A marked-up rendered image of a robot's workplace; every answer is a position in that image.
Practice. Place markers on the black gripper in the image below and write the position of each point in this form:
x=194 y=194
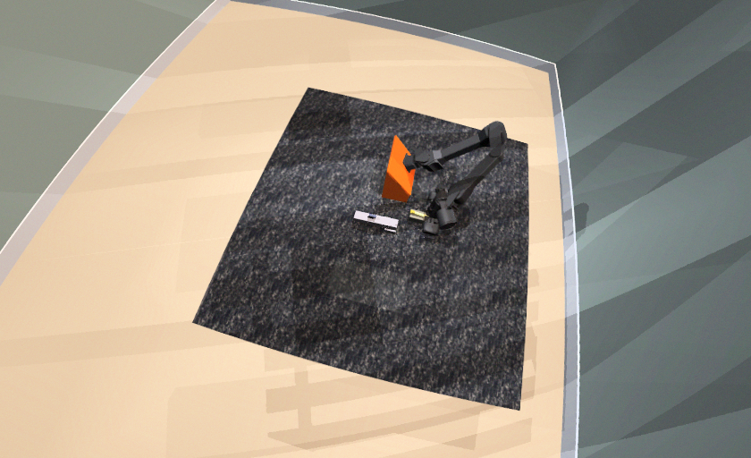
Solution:
x=431 y=225

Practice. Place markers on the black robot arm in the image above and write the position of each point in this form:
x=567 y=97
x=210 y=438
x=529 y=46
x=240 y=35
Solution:
x=493 y=135

